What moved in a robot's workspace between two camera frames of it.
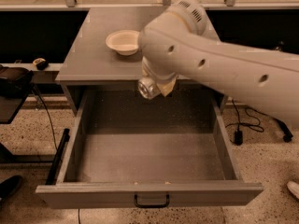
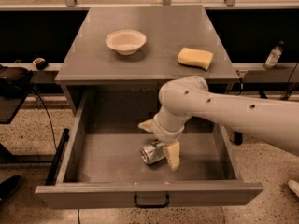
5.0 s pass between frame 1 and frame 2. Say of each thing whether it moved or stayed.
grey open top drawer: stayed
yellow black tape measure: stayed
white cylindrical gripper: moved
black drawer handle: stayed
